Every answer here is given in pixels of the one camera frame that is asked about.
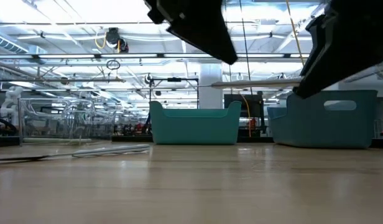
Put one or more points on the silver ventilation duct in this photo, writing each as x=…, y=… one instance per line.
x=6, y=43

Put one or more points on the clear plastic container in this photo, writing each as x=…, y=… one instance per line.
x=54, y=121

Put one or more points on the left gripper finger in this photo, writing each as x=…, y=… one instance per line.
x=207, y=31

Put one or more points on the teal plastic bin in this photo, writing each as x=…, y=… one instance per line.
x=194, y=127

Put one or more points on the long ceiling light rail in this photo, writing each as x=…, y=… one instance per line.
x=85, y=56

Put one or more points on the white pillar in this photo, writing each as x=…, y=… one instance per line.
x=211, y=93

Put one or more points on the blue-green plastic bin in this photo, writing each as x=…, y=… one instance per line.
x=309, y=124

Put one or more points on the black frame stand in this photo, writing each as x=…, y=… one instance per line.
x=174, y=79

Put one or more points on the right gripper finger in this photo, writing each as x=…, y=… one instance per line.
x=319, y=31
x=350, y=56

